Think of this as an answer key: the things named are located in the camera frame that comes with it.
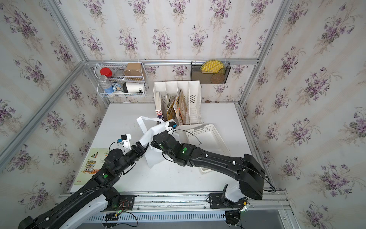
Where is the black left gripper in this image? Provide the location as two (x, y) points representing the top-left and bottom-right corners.
(115, 140), (151, 177)

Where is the white insulated delivery bag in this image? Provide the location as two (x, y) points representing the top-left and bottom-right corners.
(137, 116), (181, 168)

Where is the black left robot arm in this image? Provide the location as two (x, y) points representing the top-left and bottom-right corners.
(18, 142), (149, 229)

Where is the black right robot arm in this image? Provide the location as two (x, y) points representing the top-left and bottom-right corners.
(151, 131), (266, 200)

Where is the colourful human history book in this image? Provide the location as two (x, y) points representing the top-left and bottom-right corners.
(176, 89), (187, 125)

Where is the white plastic file organizer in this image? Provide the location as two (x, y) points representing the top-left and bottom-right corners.
(153, 81), (202, 126)

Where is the white perforated plastic tray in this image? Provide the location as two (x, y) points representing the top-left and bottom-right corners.
(185, 124), (231, 156)

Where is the green history picture book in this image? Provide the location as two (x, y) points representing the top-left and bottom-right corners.
(74, 148), (109, 185)

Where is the white black cylinder cup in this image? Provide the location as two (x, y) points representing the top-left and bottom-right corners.
(123, 82), (144, 94)

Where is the clear plastic water bottle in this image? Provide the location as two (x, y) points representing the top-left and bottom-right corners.
(98, 75), (114, 94)

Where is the brown cardboard box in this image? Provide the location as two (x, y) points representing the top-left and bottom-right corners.
(124, 63), (144, 77)

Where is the red lid jar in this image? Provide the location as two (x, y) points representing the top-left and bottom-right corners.
(100, 67), (113, 77)

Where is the woven brown round coaster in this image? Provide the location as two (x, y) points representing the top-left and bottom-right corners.
(211, 73), (226, 85)

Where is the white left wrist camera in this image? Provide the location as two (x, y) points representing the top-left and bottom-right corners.
(119, 134), (132, 150)

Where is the white wire wall basket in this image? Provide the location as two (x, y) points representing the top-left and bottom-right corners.
(94, 62), (147, 98)

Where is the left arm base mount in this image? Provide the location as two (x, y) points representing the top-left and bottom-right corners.
(60, 193), (136, 229)

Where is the black mesh wall basket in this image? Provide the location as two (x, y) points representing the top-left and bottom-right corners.
(190, 62), (231, 85)

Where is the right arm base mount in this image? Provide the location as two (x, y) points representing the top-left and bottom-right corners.
(206, 182), (248, 210)

